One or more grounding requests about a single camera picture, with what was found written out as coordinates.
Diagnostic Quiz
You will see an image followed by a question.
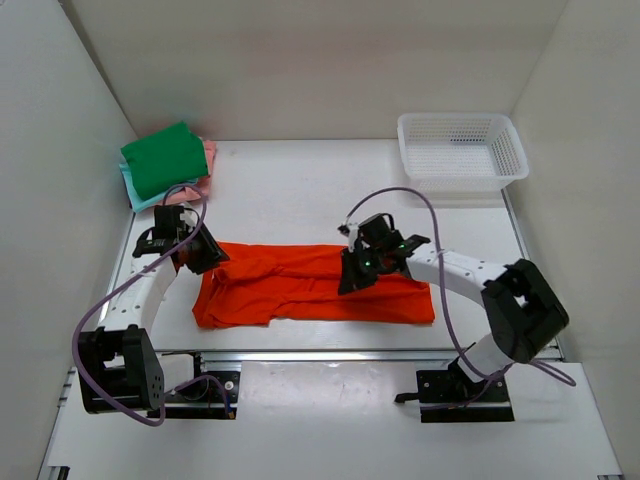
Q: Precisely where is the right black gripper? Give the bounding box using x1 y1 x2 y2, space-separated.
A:
337 245 385 296

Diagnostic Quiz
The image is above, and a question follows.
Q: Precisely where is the orange t-shirt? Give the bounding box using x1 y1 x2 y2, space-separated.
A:
192 242 436 329

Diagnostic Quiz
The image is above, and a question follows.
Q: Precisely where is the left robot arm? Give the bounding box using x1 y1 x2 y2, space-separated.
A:
72 204 229 426

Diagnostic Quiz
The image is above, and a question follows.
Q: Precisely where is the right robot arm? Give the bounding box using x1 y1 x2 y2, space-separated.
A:
338 213 569 401

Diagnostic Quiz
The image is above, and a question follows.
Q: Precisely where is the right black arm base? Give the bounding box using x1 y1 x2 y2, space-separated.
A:
394 369 515 424

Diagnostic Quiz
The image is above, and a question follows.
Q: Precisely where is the pink folded t-shirt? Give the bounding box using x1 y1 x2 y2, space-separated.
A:
154 139 218 207

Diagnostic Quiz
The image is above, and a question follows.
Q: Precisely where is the teal folded t-shirt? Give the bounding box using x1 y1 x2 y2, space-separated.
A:
119 162 168 213

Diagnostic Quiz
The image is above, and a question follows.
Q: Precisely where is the green folded t-shirt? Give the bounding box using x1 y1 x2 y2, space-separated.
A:
121 122 208 199

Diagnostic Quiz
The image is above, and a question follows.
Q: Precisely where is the white plastic mesh basket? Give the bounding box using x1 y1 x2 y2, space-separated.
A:
397 113 529 195

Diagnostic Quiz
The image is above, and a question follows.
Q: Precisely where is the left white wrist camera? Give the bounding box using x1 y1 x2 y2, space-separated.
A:
180 208 200 232

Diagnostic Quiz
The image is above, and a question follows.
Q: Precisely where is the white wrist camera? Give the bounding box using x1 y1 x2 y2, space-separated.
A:
337 220 360 253
180 208 200 232

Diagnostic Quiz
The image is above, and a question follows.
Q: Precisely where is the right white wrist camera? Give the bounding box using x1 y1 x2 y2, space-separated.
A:
337 220 360 253

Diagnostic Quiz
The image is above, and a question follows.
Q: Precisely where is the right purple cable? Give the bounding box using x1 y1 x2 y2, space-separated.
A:
342 187 577 414

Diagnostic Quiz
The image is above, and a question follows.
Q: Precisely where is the purple cable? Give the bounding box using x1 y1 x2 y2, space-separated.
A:
342 187 577 414
72 184 234 427

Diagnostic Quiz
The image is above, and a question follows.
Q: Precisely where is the aluminium rail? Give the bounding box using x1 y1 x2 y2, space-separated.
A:
99 348 561 364

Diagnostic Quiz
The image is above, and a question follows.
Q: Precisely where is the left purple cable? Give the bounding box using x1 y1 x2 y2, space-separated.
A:
72 184 234 427

